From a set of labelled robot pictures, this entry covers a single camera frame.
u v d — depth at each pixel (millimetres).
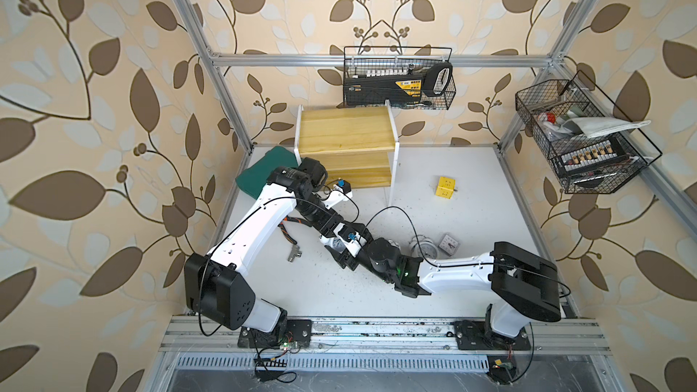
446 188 1006
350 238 633
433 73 836
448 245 890
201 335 406
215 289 406
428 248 869
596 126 629
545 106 844
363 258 666
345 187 711
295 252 889
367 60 910
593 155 669
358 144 767
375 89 834
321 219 670
